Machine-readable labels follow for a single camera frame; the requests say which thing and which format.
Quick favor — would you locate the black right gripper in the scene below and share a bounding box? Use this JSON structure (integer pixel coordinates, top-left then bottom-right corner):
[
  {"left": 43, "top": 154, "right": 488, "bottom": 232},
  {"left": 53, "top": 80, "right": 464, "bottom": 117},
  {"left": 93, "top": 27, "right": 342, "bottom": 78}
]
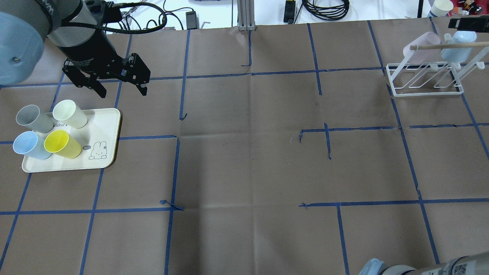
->
[{"left": 448, "top": 16, "right": 489, "bottom": 31}]

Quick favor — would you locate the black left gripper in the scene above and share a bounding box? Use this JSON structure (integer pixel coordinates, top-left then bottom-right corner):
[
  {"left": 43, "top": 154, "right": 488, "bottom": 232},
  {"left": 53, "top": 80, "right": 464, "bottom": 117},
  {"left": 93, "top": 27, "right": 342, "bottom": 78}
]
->
[{"left": 62, "top": 42, "right": 151, "bottom": 99}]

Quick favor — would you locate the pink plastic cup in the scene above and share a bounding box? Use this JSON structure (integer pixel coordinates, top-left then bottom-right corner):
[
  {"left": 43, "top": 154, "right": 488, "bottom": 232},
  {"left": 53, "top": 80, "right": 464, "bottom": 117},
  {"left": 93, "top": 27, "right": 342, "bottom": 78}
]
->
[{"left": 402, "top": 32, "right": 441, "bottom": 65}]

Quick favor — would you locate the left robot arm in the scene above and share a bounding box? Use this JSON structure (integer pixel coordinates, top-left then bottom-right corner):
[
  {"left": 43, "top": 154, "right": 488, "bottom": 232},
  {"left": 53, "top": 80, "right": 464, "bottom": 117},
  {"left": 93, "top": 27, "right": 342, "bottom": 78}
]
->
[{"left": 0, "top": 0, "right": 151, "bottom": 98}]

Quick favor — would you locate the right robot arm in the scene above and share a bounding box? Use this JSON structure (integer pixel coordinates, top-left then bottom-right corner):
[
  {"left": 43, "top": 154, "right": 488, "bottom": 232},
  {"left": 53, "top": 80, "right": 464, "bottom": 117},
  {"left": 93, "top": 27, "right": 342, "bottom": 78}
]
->
[{"left": 360, "top": 15, "right": 488, "bottom": 275}]

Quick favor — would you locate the white paper cup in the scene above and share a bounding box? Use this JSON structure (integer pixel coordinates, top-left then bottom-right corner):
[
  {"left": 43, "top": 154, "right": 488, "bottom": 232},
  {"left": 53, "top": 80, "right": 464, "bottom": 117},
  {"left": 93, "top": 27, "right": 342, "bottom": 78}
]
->
[{"left": 427, "top": 0, "right": 454, "bottom": 17}]

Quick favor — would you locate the cream plastic cup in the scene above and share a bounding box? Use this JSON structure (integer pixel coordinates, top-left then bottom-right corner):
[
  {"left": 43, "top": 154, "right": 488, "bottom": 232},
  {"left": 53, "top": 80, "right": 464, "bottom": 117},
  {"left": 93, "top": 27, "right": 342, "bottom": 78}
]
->
[{"left": 52, "top": 99, "right": 88, "bottom": 129}]

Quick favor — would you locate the yellow plastic cup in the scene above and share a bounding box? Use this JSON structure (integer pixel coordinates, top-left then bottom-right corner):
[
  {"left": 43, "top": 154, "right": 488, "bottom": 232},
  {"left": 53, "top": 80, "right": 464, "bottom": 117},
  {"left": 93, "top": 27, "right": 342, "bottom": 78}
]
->
[{"left": 44, "top": 130, "right": 82, "bottom": 159}]

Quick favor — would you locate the grey plastic cup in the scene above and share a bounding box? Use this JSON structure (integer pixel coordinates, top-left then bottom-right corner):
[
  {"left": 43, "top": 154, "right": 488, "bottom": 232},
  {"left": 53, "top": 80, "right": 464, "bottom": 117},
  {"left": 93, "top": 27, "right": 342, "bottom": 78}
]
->
[{"left": 16, "top": 105, "right": 54, "bottom": 133}]

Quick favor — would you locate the light blue plastic cup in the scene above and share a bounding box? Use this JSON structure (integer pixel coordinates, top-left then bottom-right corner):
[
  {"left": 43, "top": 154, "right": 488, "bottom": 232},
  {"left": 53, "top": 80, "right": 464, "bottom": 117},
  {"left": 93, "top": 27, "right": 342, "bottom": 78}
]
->
[{"left": 13, "top": 131, "right": 52, "bottom": 160}]

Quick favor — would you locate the cream plastic tray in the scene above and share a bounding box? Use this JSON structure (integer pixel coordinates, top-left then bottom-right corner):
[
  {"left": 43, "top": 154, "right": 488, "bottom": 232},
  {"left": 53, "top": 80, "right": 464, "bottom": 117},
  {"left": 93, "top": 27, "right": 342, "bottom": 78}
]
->
[{"left": 21, "top": 108, "right": 121, "bottom": 173}]

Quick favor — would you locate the black power adapter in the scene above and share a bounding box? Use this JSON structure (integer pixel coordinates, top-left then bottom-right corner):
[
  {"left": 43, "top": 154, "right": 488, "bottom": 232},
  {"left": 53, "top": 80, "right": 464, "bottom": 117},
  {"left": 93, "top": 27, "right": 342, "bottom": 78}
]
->
[{"left": 185, "top": 11, "right": 199, "bottom": 30}]

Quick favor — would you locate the black power brick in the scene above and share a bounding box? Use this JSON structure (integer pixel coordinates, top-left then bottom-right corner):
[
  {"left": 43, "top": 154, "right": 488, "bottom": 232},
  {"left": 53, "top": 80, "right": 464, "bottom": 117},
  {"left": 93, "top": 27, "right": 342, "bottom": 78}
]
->
[{"left": 283, "top": 0, "right": 296, "bottom": 24}]

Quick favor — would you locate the white wire cup rack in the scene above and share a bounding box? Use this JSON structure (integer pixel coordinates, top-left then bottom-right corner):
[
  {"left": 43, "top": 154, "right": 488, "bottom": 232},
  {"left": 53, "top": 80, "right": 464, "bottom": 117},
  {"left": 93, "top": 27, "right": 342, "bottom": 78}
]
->
[{"left": 385, "top": 36, "right": 488, "bottom": 97}]

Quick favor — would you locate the aluminium frame post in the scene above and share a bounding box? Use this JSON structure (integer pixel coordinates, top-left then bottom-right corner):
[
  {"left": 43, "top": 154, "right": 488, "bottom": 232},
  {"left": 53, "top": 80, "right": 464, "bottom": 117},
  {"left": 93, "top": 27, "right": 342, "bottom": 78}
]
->
[{"left": 237, "top": 0, "right": 256, "bottom": 31}]

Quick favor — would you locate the coiled black cable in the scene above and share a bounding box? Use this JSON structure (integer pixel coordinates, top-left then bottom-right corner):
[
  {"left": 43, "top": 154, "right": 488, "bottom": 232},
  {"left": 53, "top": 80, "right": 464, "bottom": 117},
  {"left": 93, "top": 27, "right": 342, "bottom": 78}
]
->
[{"left": 302, "top": 0, "right": 350, "bottom": 21}]

